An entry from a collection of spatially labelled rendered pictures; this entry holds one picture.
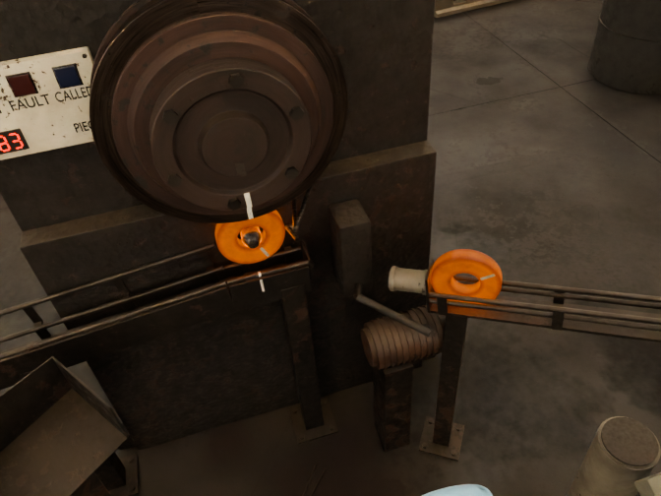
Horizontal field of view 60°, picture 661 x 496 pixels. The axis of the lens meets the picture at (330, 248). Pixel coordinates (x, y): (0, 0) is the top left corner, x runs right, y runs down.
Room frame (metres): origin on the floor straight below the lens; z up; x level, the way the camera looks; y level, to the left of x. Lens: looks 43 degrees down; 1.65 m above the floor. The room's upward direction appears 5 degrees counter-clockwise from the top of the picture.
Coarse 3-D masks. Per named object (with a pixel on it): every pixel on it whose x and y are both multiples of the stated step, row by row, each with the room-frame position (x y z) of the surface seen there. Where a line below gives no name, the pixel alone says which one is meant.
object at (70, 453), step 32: (32, 384) 0.71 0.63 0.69; (64, 384) 0.75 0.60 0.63; (0, 416) 0.66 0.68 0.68; (32, 416) 0.69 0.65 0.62; (64, 416) 0.69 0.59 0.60; (96, 416) 0.68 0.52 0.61; (0, 448) 0.63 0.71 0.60; (32, 448) 0.63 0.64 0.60; (64, 448) 0.62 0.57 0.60; (96, 448) 0.61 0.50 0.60; (0, 480) 0.57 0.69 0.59; (32, 480) 0.56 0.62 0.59; (64, 480) 0.55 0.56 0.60; (96, 480) 0.61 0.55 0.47
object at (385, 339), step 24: (408, 312) 0.95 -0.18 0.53; (384, 336) 0.89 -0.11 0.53; (408, 336) 0.89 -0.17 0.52; (384, 360) 0.85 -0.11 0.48; (408, 360) 0.86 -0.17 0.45; (384, 384) 0.86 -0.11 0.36; (408, 384) 0.87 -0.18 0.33; (384, 408) 0.86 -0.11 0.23; (408, 408) 0.87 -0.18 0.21; (384, 432) 0.87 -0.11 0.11; (408, 432) 0.87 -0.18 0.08
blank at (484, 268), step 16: (448, 256) 0.90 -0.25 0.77; (464, 256) 0.88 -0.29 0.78; (480, 256) 0.88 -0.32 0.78; (432, 272) 0.90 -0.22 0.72; (448, 272) 0.88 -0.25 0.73; (464, 272) 0.87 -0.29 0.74; (480, 272) 0.86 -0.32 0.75; (496, 272) 0.85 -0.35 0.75; (448, 288) 0.88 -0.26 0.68; (464, 288) 0.88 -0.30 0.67; (480, 288) 0.86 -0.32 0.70; (496, 288) 0.85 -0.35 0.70
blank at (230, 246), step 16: (224, 224) 0.96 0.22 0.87; (240, 224) 0.96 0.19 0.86; (256, 224) 0.97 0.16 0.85; (272, 224) 0.98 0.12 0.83; (224, 240) 0.95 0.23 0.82; (240, 240) 0.99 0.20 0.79; (272, 240) 0.98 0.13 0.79; (224, 256) 0.95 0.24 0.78; (240, 256) 0.96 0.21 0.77; (256, 256) 0.97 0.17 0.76
